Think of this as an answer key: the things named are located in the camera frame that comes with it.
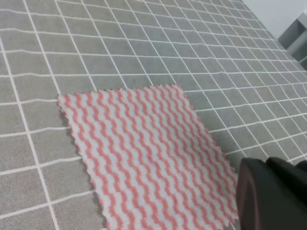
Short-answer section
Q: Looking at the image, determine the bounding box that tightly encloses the pink white wavy-striped towel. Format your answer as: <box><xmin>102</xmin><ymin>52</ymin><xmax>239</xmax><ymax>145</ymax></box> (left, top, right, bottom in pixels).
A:
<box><xmin>57</xmin><ymin>84</ymin><xmax>238</xmax><ymax>230</ymax></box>

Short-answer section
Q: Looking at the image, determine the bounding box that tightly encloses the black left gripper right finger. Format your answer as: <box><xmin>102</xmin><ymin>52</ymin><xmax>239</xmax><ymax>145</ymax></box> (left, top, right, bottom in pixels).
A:
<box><xmin>266</xmin><ymin>157</ymin><xmax>307</xmax><ymax>182</ymax></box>

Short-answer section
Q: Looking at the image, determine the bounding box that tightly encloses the grey grid-pattern tablecloth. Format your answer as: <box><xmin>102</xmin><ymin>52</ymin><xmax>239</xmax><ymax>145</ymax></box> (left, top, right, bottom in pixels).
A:
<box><xmin>0</xmin><ymin>0</ymin><xmax>307</xmax><ymax>230</ymax></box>

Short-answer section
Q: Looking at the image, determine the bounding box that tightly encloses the grey shelf unit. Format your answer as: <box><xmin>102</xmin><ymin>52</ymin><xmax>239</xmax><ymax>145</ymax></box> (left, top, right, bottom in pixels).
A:
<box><xmin>278</xmin><ymin>12</ymin><xmax>307</xmax><ymax>69</ymax></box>

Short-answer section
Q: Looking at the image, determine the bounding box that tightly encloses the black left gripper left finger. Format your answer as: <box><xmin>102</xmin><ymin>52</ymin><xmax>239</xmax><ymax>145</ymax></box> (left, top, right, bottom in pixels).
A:
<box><xmin>236</xmin><ymin>158</ymin><xmax>307</xmax><ymax>230</ymax></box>

